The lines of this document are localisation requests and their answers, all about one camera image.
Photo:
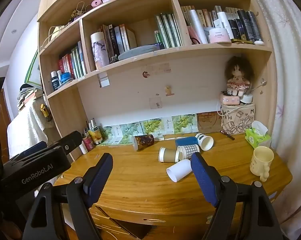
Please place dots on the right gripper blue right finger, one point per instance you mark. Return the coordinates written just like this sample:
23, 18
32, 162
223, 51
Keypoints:
258, 219

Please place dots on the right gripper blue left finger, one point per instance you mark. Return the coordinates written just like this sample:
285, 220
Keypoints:
46, 218

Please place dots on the white printed paper cup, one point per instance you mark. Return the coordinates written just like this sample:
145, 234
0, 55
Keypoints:
205, 142

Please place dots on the blue cup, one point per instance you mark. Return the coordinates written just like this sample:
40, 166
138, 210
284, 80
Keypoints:
184, 141

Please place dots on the tan paper cup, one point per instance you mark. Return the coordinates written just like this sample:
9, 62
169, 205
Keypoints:
167, 155

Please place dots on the cream ceramic mug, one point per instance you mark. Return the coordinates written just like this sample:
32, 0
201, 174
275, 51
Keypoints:
261, 161

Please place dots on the red small can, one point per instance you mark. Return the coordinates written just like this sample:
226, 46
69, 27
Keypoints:
88, 143

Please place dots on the green tissue pack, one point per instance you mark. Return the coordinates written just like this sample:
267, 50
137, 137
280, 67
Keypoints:
257, 135

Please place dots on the yellow perfume bottle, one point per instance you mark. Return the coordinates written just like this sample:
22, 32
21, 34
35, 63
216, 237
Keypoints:
95, 133

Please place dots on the pink radio box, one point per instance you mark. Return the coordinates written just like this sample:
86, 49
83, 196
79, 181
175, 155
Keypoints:
229, 100

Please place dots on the brown-haired rag doll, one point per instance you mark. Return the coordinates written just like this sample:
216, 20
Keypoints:
239, 74

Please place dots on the floral tall tin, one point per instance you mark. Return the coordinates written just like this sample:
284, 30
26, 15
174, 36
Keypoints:
99, 50

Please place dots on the wooden bookshelf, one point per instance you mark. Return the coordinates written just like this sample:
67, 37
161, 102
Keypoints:
176, 81

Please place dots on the pink round jar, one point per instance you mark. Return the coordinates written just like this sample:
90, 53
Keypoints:
219, 35

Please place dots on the white floral curtain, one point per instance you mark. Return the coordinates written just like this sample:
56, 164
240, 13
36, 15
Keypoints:
284, 21

